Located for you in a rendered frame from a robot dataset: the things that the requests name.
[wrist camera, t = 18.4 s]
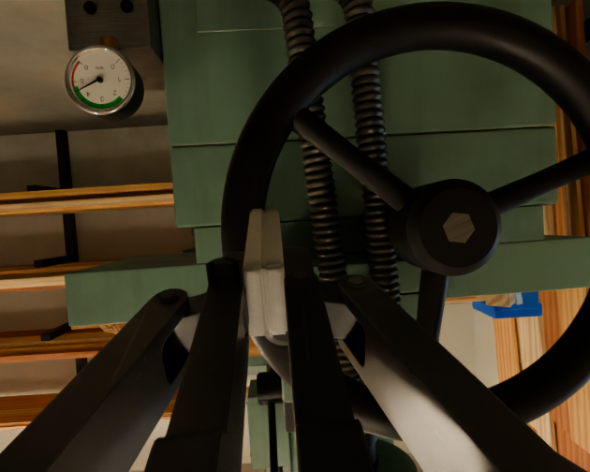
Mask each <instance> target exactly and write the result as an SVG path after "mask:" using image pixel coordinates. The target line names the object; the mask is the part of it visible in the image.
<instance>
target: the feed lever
mask: <svg viewBox="0 0 590 472"><path fill-rule="evenodd" d="M266 371H267V372H259V373H258V374H257V393H258V403H259V405H260V406H265V405H268V421H269V447H270V472H278V458H277V438H276V418H275V404H283V399H282V380H281V377H280V376H279V375H278V374H277V373H276V372H274V371H272V370H271V368H270V366H269V365H266Z"/></svg>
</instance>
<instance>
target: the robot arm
mask: <svg viewBox="0 0 590 472"><path fill-rule="evenodd" d="M205 266H206V273H207V278H208V285H209V286H208V288H207V292H204V293H202V294H200V295H197V296H193V297H189V298H188V295H187V292H186V291H185V290H183V289H178V288H170V289H165V290H163V291H161V292H159V293H156V294H155V295H154V296H153V297H152V298H151V299H150V300H149V301H148V302H147V303H146V304H145V305H144V306H143V307H142V308H141V309H140V310H139V312H138V313H137V314H136V315H135V316H133V317H132V318H131V319H130V320H129V321H128V322H127V323H126V324H125V326H124V327H123V328H122V329H121V330H120V331H118V332H117V333H116V334H115V335H114V336H113V337H112V338H111V340H110V341H109V342H108V343H107V344H106V345H105V346H104V347H103V348H102V349H101V350H100V351H99V352H98V353H97V354H96V355H95V356H94V357H93V358H92V359H91V360H90V361H89V362H88V363H87V364H86V365H85V366H84V367H83V368H82V369H81V370H80V371H79V372H78V374H77V375H76V376H75V377H74V378H73V379H72V380H71V381H70V382H69V383H68V384H67V385H66V386H65V387H64V388H63V389H62V390H61V391H60V392H59V393H58V394H57V395H56V396H55V397H54V398H53V399H52V400H51V401H50V402H49V403H48V404H47V405H46V406H45V408H44V409H43V410H42V411H41V412H40V413H39V414H38V415H37V416H36V417H35V418H34V419H33V420H32V421H31V422H30V423H29V424H28V425H27V426H26V427H25V428H24V429H23V430H22V431H21V432H20V433H19V434H18V435H17V436H16V437H15V438H14V439H13V440H12V442H11V443H10V444H9V445H8V446H7V447H6V448H5V449H4V450H3V451H2V452H1V453H0V472H128V471H129V470H130V468H131V466H132V465H133V464H134V462H135V461H136V459H137V457H138V456H139V454H140V452H141V450H142V448H143V447H144V445H145V443H146V442H147V440H148V438H149V437H150V435H151V433H152V432H153V430H154V428H155V427H156V425H157V424H158V422H159V420H160V419H161V417H162V415H163V414H164V412H165V410H166V409H167V407H168V405H169V404H170V401H171V400H172V398H173V396H174V395H175V393H176V391H178V394H177V397H176V401H175V404H174V408H173V410H172V414H171V417H170V423H169V427H168V430H167V433H166V435H165V437H158V438H157V439H156V440H155V442H154V444H153V446H152V448H151V451H150V454H149V457H148V460H147V464H146V466H145V469H144V472H242V458H243V429H244V414H245V399H246V384H247V369H248V354H249V334H252V336H253V337H255V336H266V333H272V335H277V334H286V332H288V354H289V366H290V379H291V391H292V404H293V417H294V429H295V441H296V454H297V466H298V472H375V470H374V468H373V464H372V460H371V457H370V453H369V450H368V447H367V443H366V439H365V436H364V432H363V429H362V426H361V422H360V420H359V419H357V420H355V418H354V415H353V411H352V407H351V403H350V400H349V396H348V392H347V386H346V382H345V379H344V375H343V371H342V367H341V363H340V360H339V356H338V352H337V349H336V345H335V342H334V338H338V343H339V346H340V347H341V348H342V349H343V351H344V352H345V354H346V355H347V357H348V359H349V360H350V362H351V363H352V365H353V366H354V368H355V369H356V371H357V372H358V374H359V375H360V377H361V379H362V380H363V382H364V383H365V385H366V386H367V388H368V389H369V391H370V392H371V393H372V394H373V396H374V397H375V399H376V401H377V402H378V404H379V405H380V407H381V408H382V410H383V411H384V413H385V414H386V416H387V417H388V419H389V420H390V422H391V424H392V425H393V427H394V428H395V430H396V431H397V433H398V434H399V436H400V437H401V438H402V439H403V441H404V442H405V444H406V446H407V447H408V449H409V450H410V452H411V453H412V455H413V456H414V458H415V459H416V461H417V462H418V464H419V465H420V467H421V469H422V470H423V471H424V472H587V471H586V470H584V469H582V468H581V467H579V466H578V465H576V464H574V463H572V462H571V461H570V460H568V459H567V458H565V457H564V456H562V455H560V454H559V453H557V452H556V451H555V450H554V449H553V448H552V447H550V446H549V445H548V444H547V443H546V442H545V441H544V440H543V439H542V438H541V437H540V436H539V435H538V434H536V433H535V432H534V431H533V430H532V429H531V428H530V427H529V426H528V425H527V424H526V423H525V422H524V421H523V420H521V419H520V418H519V417H518V416H517V415H516V414H515V413H514V412H513V411H512V410H511V409H510V408H509V407H508V406H506V405H505V404H504V403H503V402H502V401H501V400H500V399H499V398H498V397H497V396H496V395H495V394H494V393H492V392H491V391H490V390H489V389H488V388H487V387H486V386H485V385H484V384H483V383H482V382H481V381H480V380H479V379H477V378H476V377H475V376H474V375H473V374H472V373H471V372H470V371H469V370H468V369H467V368H466V367H465V366H463V365H462V364H461V363H460V362H459V361H458V360H457V359H456V358H455V357H454V356H453V355H452V354H451V353H450V352H448V351H447V350H446V349H445V348H444V347H443V346H442V345H441V344H440V343H439V342H438V341H437V340H436V339H434V337H433V336H432V335H431V334H430V333H428V332H427V331H426V330H425V329H424V328H423V327H422V326H421V325H420V324H419V323H418V322H417V321H416V320H415V319H414V318H413V317H412V316H411V315H410V314H409V313H408V312H406V311H405V310H404V309H403V308H402V307H401V306H400V305H399V304H398V303H397V302H396V301H395V300H394V299H392V298H391V297H390V296H389V295H388V294H387V293H386V292H385V291H384V290H383V289H382V288H381V287H380V286H379V285H377V284H376V283H375V282H374V281H373V280H372V279H370V278H369V277H367V276H364V275H361V274H351V275H346V276H343V277H342V278H340V279H339V281H338V285H331V284H326V283H323V282H321V281H319V279H318V276H317V274H316V273H315V272H314V268H313V264H312V261H311V257H310V253H309V250H307V249H306V248H305V247H303V246H299V247H286V248H283V247H282V237H281V227H280V216H279V210H277V209H276V208H267V211H262V209H252V212H250V216H249V224H248V231H247V238H246V245H245V251H243V252H230V253H226V254H225V255H224V256H223V257H222V258H215V259H213V260H211V261H209V262H208V263H207V264H206V265H205ZM248 327H249V330H248ZM179 387H180V388H179ZM178 389H179V390H178Z"/></svg>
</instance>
